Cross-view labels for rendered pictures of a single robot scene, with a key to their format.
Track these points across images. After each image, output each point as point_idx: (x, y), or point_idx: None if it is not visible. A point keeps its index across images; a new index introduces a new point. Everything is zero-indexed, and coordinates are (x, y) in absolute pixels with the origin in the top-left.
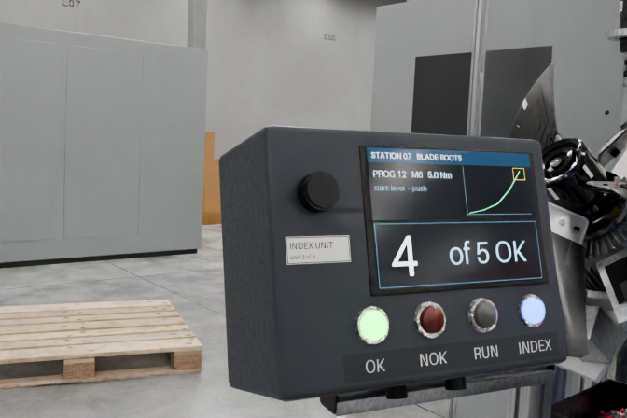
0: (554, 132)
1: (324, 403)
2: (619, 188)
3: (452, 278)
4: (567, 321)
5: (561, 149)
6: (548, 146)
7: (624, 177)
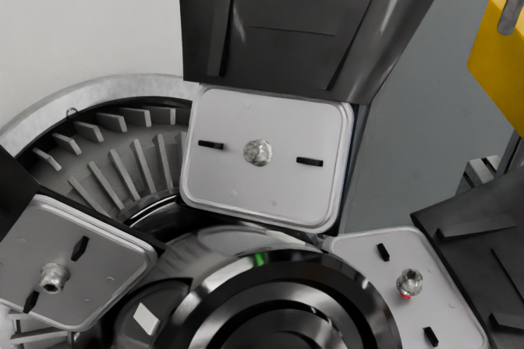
0: (24, 194)
1: None
2: (511, 343)
3: None
4: None
5: (257, 324)
6: (179, 333)
7: (162, 138)
